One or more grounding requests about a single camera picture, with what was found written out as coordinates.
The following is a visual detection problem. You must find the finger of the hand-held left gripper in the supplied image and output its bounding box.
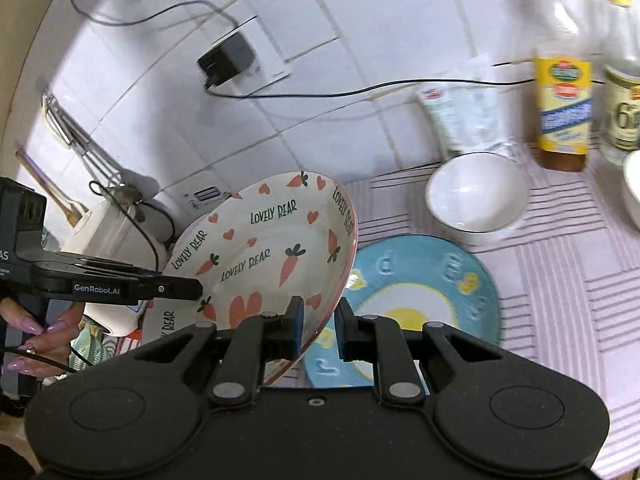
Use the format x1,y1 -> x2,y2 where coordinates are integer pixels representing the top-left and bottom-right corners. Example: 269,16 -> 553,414
142,271 -> 204,302

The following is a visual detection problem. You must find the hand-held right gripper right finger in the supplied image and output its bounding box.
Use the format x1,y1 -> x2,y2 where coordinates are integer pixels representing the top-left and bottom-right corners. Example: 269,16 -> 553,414
334,300 -> 503,408

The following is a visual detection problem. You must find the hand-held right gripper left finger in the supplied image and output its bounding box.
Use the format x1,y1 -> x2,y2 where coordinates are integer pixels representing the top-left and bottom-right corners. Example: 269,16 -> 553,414
134,296 -> 306,408

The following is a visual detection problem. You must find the carrot print plate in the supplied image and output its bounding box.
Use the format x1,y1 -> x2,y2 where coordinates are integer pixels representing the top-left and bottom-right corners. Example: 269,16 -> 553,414
141,171 -> 359,386

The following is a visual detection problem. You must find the white ribbed bowl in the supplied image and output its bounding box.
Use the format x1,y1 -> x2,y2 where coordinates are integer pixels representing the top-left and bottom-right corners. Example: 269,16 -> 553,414
622,149 -> 640,233
425,152 -> 531,247

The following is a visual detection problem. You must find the person's left hand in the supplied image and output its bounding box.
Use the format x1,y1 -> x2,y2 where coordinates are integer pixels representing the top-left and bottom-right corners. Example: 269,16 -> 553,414
0,296 -> 86,376

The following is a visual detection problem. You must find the wooden spatula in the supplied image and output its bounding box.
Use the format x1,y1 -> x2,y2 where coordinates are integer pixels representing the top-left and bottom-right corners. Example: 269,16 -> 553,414
15,150 -> 86,226

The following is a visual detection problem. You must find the white kitchen appliance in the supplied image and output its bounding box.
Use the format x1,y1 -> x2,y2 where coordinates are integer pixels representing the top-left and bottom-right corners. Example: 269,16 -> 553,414
60,185 -> 176,338

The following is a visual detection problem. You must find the blue ceramic plate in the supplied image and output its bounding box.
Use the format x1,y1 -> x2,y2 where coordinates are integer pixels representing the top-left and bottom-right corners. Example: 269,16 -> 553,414
302,235 -> 501,388

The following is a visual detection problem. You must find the hanging metal utensil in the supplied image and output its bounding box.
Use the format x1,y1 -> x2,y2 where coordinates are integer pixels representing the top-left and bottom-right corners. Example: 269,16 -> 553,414
42,92 -> 123,186

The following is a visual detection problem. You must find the black power adapter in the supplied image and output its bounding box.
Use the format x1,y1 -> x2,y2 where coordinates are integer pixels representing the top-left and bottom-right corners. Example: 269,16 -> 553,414
197,31 -> 257,90

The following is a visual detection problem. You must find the clear plastic bag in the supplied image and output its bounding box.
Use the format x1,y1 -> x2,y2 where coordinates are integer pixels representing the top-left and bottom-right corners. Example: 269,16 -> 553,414
417,52 -> 526,161

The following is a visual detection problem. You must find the yellow label glass bottle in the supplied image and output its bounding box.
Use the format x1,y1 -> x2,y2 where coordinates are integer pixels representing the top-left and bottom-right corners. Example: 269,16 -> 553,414
525,0 -> 596,173

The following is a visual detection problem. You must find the clear white label bottle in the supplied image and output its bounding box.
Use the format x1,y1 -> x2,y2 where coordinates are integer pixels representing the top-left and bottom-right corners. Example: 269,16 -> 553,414
597,0 -> 640,168

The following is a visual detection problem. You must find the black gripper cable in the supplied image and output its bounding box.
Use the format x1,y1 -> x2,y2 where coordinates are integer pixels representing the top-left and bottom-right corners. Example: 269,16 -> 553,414
2,347 -> 78,375

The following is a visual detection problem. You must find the white wall socket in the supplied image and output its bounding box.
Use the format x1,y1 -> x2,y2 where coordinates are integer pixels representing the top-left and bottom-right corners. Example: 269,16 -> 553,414
220,15 -> 293,98

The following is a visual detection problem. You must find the long black cable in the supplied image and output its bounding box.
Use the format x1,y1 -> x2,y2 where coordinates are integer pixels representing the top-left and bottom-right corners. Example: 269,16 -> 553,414
204,76 -> 608,103

